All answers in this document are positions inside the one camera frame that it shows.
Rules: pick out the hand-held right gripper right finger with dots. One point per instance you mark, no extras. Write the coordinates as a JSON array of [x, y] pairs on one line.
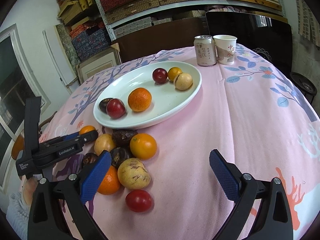
[[223, 177]]

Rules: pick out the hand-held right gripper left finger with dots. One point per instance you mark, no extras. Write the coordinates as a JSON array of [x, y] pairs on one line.
[[96, 177]]

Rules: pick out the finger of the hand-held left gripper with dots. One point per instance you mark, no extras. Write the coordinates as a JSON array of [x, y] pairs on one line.
[[90, 136], [71, 137]]

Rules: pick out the pale pepino melon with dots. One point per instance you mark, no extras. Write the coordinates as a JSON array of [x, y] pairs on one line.
[[183, 81], [103, 142], [133, 173]]

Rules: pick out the small red plum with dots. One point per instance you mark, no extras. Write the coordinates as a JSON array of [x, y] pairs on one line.
[[138, 200]]

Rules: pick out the large orange mandarin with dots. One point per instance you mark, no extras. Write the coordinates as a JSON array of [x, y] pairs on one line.
[[139, 99]]

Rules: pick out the white oval plate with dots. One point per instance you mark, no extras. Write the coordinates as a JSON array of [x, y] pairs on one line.
[[160, 110]]

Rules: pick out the greenish yellow orange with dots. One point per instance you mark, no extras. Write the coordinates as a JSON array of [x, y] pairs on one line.
[[174, 73]]

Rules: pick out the person's left forearm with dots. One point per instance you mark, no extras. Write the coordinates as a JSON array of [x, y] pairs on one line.
[[17, 205]]

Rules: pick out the wooden chair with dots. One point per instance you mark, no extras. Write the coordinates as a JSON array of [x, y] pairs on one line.
[[17, 146]]

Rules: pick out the pink printed tablecloth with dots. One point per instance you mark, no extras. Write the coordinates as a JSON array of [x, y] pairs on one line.
[[237, 130]]

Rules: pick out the white framed window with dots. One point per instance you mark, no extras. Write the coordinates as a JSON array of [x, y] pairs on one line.
[[10, 62]]

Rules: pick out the white board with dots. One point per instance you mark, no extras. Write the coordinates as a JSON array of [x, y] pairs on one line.
[[56, 60]]

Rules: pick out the marble slab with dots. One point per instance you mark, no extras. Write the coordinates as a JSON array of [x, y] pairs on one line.
[[65, 42]]

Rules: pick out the stack of blue patterned boxes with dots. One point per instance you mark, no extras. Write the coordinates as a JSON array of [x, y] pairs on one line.
[[87, 42]]

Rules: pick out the dark brown wooden board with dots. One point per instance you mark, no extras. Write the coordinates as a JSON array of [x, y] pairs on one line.
[[155, 40]]

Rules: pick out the stack of grey patterned boxes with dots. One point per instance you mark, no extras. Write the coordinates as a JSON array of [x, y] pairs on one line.
[[135, 27]]

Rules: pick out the black round stand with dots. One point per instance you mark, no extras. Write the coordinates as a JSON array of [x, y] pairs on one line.
[[303, 85]]

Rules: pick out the printed paper cup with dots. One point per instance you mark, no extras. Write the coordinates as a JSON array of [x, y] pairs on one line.
[[226, 51]]

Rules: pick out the pink drink can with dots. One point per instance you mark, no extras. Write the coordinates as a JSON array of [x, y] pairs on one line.
[[205, 52]]

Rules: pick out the stack of yellow wooden boxes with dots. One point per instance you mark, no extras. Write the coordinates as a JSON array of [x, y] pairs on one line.
[[72, 10]]

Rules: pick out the stack of woven flat boxes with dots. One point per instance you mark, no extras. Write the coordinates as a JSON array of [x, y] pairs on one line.
[[130, 7]]

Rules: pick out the black glossy panel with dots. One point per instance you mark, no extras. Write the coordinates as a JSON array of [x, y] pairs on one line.
[[250, 30]]

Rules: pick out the white metal shelf rack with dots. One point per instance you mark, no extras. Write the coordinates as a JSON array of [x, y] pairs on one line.
[[180, 8]]

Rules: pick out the pink cloth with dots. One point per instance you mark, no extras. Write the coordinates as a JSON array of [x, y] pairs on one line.
[[225, 8]]

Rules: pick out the hanging brick pattern sheets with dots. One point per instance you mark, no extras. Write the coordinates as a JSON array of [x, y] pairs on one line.
[[306, 17]]

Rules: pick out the wooden picture frame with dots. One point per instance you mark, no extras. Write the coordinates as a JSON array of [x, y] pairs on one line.
[[100, 65]]

